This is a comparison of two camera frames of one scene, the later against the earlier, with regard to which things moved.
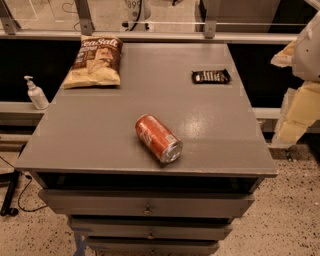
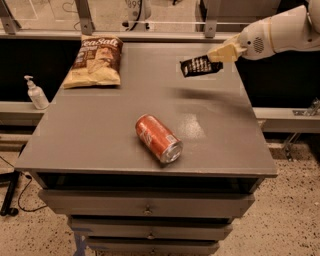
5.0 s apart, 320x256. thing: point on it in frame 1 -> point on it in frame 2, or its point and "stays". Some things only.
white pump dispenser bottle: (38, 97) stays
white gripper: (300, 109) -> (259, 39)
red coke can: (166, 145) stays
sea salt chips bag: (97, 63) stays
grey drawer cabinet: (90, 163) stays
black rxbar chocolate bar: (210, 76) -> (199, 65)
